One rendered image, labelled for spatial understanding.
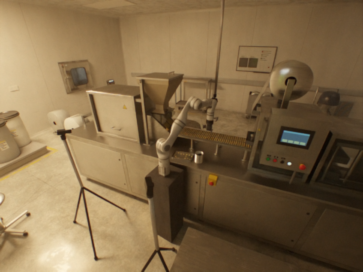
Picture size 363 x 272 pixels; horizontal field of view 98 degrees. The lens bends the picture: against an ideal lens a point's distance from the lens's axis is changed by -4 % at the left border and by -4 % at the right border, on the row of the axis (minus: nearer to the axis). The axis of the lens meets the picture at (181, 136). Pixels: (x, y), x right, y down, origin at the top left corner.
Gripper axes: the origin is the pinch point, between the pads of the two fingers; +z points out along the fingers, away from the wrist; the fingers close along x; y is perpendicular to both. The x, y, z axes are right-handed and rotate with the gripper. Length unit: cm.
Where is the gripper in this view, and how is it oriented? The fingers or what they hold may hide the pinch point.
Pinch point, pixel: (211, 135)
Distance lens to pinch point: 178.2
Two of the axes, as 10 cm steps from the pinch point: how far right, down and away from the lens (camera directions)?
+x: -3.9, 4.4, -8.1
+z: 0.0, 8.8, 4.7
